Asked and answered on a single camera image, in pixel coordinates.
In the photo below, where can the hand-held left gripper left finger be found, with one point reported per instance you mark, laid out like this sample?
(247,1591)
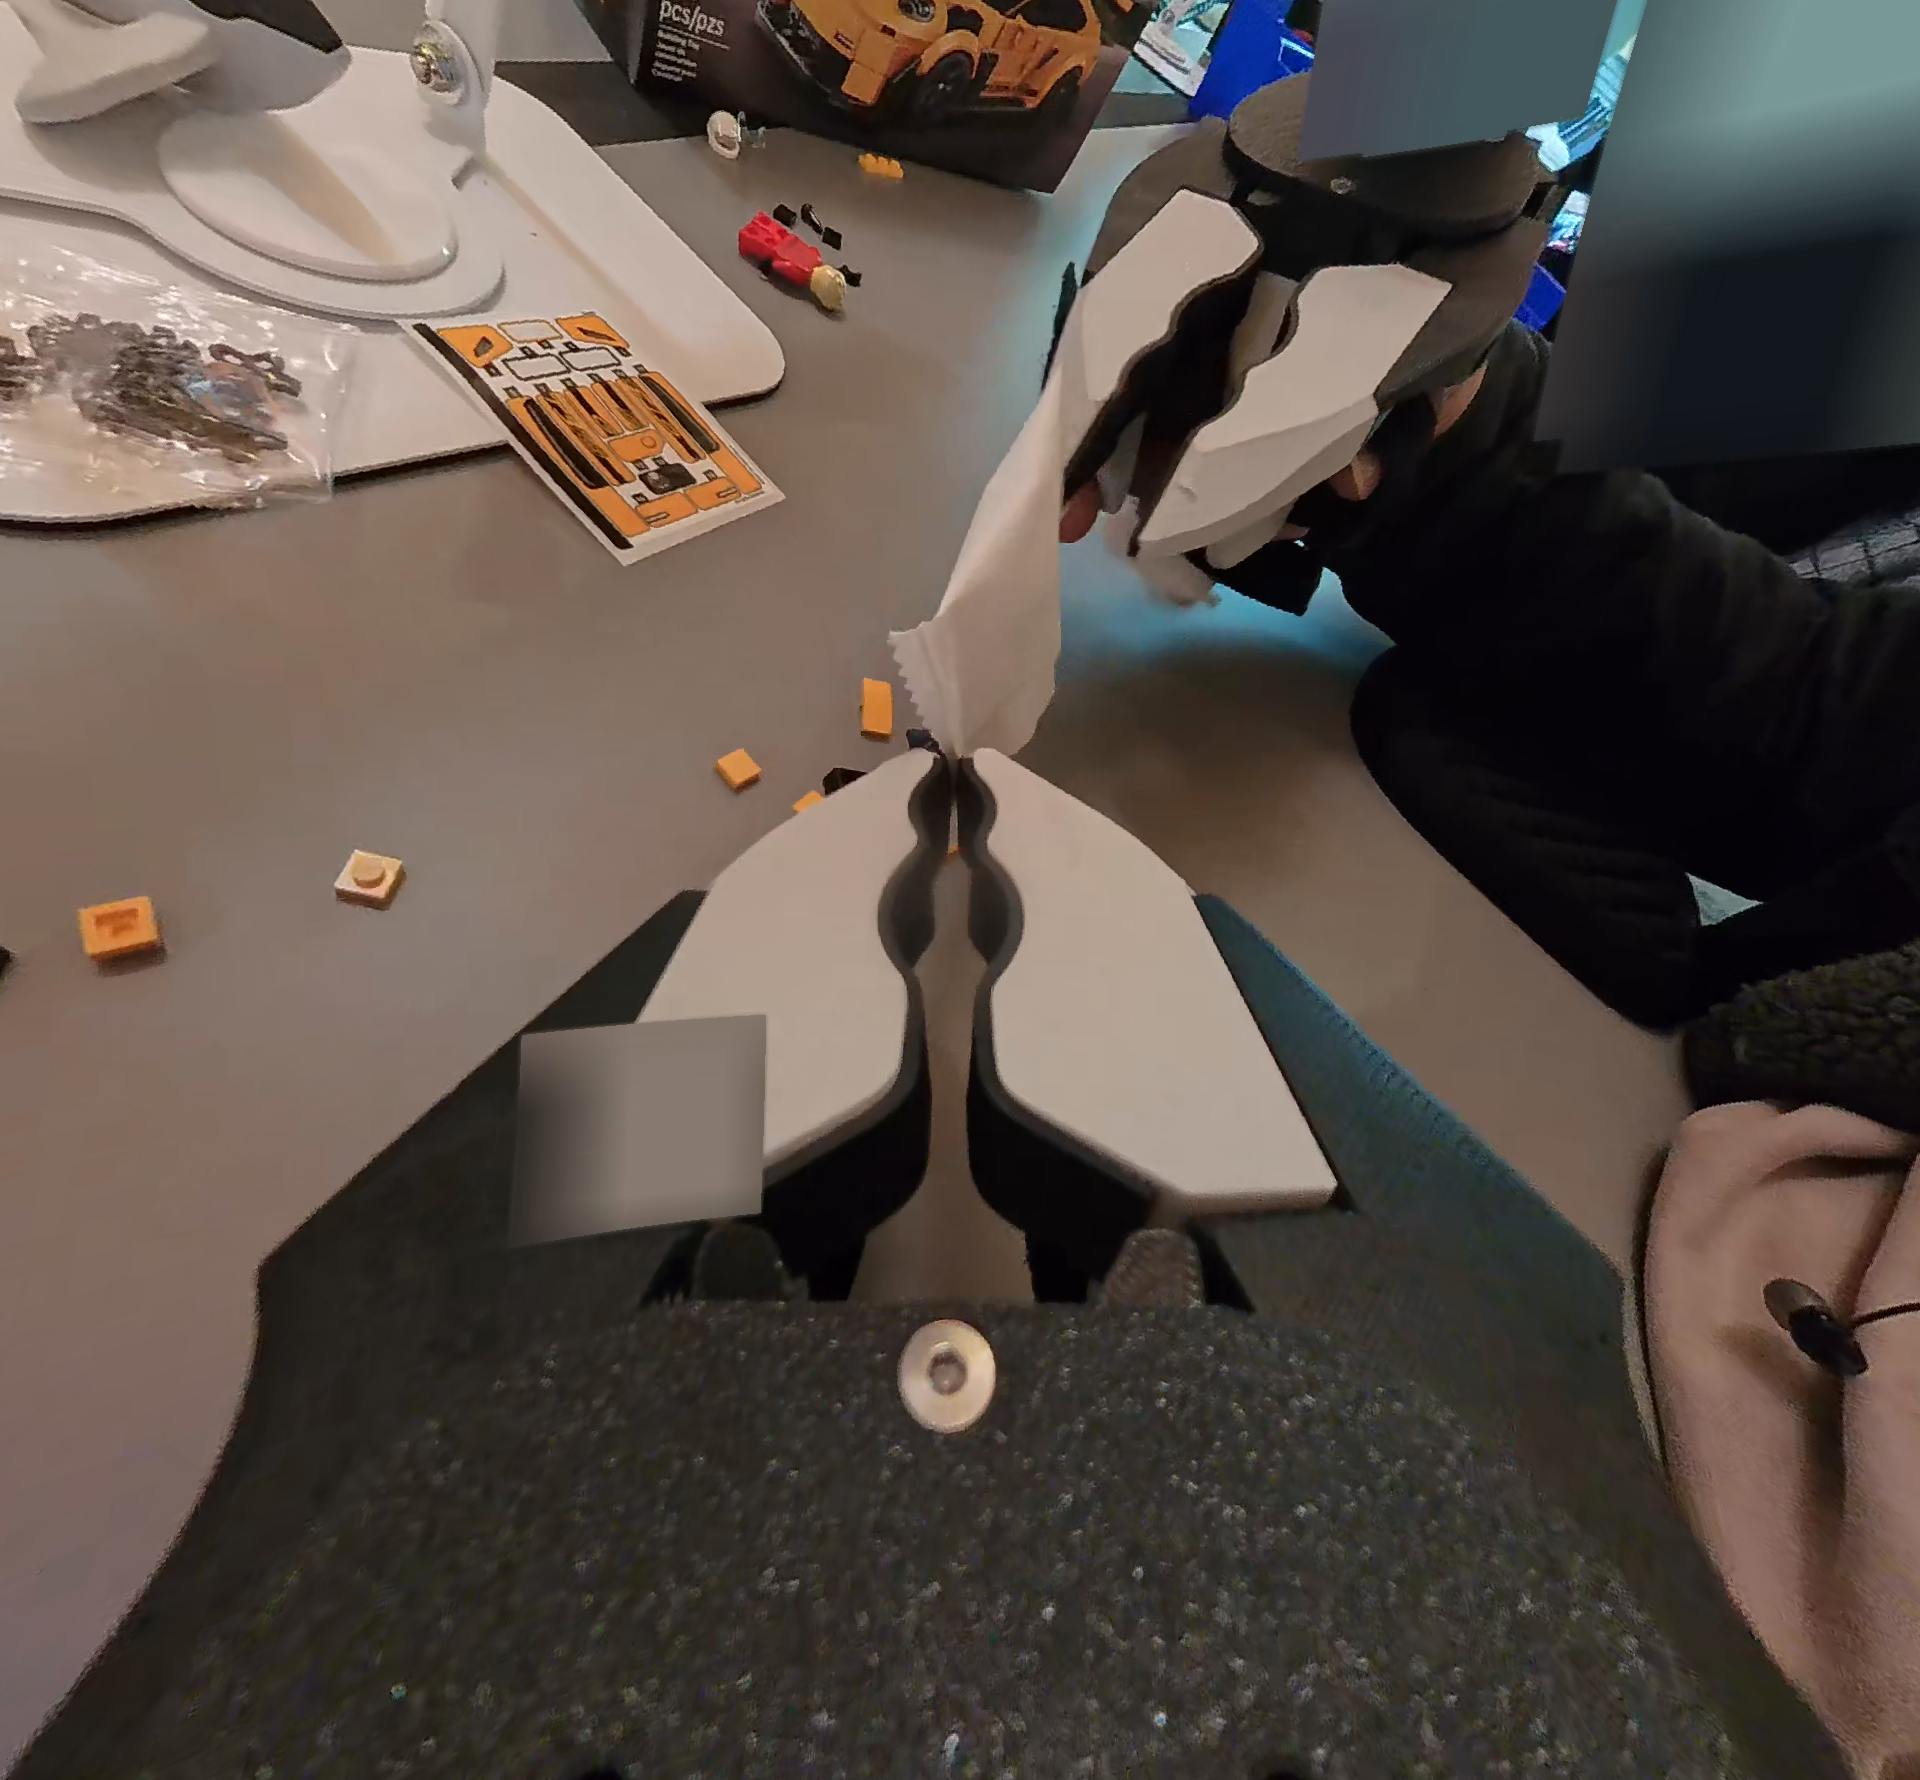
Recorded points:
(810,941)

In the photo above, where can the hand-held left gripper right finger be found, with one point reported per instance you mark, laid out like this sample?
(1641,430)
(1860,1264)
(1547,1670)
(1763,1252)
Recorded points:
(1139,1031)

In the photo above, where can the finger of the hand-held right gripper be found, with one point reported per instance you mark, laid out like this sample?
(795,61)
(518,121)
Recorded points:
(1321,370)
(1155,266)

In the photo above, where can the white paper bag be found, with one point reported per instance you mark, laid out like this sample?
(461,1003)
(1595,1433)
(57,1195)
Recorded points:
(1004,566)

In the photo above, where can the square orange lego tile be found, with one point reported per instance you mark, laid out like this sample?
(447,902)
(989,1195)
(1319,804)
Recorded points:
(736,769)

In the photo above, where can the long orange lego tile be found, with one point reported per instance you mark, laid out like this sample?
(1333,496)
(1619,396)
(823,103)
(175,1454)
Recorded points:
(875,708)

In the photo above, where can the lego set box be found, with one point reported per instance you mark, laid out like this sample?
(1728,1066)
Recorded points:
(900,11)

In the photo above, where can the red lego minifigure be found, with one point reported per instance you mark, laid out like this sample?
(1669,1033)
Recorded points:
(787,253)

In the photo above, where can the tan lego plate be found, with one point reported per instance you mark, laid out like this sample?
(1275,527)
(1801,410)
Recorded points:
(367,878)

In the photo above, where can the white lego helmet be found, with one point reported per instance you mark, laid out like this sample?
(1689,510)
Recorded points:
(726,135)

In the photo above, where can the small orange lego plate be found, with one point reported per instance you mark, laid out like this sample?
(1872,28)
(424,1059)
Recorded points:
(119,931)

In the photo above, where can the person's right hand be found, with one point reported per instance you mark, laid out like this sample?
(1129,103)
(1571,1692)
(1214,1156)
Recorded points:
(1083,512)

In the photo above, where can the blue plastic bin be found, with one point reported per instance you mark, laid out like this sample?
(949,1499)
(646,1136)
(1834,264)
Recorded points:
(1259,33)

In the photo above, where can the orange black sticker sheet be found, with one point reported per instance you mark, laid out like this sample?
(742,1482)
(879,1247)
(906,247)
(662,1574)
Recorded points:
(599,430)

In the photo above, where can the black fleece garment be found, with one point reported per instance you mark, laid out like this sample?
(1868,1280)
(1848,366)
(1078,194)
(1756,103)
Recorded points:
(1813,1031)

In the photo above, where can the beige hoodie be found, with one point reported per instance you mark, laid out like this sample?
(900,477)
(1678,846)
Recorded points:
(1769,1512)

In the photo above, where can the clear bag of dark parts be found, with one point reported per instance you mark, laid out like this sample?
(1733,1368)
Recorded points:
(151,370)

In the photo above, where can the white cradle with black edge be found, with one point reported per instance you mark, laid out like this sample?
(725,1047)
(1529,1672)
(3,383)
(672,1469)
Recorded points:
(134,25)

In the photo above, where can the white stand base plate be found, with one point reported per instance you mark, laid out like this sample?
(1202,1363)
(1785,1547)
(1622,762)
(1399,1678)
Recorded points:
(599,190)

